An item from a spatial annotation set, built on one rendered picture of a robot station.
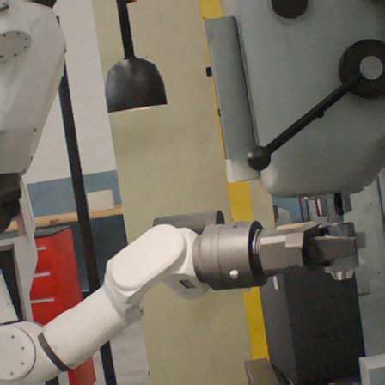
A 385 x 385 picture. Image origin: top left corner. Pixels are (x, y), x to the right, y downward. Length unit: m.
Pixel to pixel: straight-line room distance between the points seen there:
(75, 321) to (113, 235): 8.94
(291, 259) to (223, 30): 0.30
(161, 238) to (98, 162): 8.96
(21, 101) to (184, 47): 1.54
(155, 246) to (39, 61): 0.39
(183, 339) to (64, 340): 1.69
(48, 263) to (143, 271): 4.47
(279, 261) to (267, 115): 0.20
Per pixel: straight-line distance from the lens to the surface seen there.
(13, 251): 1.99
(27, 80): 1.67
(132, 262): 1.47
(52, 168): 10.46
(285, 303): 1.77
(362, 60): 1.31
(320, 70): 1.33
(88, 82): 10.45
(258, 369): 1.95
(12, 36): 1.58
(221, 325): 3.18
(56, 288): 5.94
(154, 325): 3.18
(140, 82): 1.28
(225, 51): 1.40
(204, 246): 1.46
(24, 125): 1.65
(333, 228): 1.41
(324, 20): 1.34
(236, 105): 1.40
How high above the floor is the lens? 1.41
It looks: 3 degrees down
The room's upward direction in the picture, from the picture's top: 9 degrees counter-clockwise
